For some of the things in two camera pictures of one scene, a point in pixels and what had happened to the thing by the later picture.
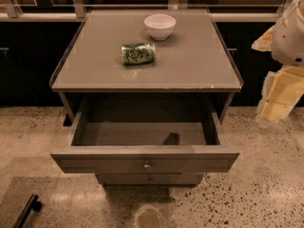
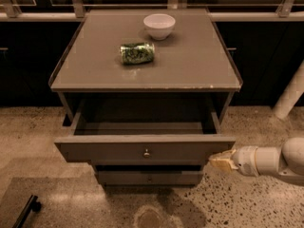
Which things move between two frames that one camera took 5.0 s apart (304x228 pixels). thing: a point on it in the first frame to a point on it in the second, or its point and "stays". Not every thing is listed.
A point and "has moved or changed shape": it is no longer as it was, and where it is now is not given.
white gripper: x=289 y=42 to x=244 y=161
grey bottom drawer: x=150 y=179 stays
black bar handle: x=31 y=205 stays
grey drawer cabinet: x=145 y=92 stays
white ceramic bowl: x=160 y=26 stays
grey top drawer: x=143 y=142 has moved or changed shape
